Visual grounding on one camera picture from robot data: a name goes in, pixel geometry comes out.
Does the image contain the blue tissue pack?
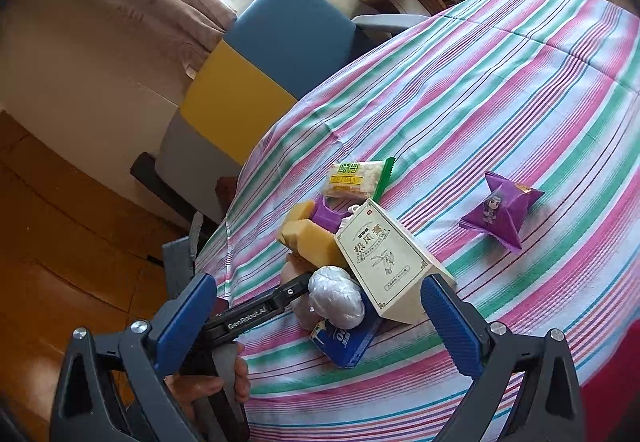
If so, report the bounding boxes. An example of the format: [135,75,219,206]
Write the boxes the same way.
[309,295,382,369]

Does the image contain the blue yellow grey armchair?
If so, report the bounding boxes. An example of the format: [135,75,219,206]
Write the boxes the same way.
[131,0,426,275]

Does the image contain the rice cracker snack packet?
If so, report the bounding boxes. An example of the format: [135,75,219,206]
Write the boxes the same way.
[324,157,397,201]

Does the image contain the thick yellow sponge block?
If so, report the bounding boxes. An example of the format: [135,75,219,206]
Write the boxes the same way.
[292,219,349,271]

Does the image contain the dark brown round object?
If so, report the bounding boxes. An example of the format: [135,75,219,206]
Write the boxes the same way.
[216,176,242,223]

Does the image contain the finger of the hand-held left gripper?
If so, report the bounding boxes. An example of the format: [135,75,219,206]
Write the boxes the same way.
[268,271,314,317]

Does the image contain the thin yellow sponge piece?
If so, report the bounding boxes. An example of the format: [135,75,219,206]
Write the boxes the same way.
[277,201,317,248]

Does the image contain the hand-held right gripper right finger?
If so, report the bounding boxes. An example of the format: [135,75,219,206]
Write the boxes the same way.
[420,273,586,442]

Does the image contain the person's left hand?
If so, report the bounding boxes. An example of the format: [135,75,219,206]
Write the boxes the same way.
[166,342,252,419]

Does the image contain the cream cardboard box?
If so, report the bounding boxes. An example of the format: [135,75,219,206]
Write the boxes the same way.
[333,198,457,326]

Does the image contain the pink bottle with white cap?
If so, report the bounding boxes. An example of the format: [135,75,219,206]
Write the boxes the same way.
[279,259,323,329]

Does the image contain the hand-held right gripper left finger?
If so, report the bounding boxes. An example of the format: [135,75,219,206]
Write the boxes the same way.
[49,272,218,442]

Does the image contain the purple candy packet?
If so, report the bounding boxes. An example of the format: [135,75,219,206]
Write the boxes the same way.
[459,171,546,254]
[311,196,352,235]

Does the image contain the striped bedsheet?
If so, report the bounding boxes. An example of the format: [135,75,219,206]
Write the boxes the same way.
[192,0,640,442]

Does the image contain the white plastic-wrapped ball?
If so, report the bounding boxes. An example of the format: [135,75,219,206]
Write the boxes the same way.
[308,266,366,329]

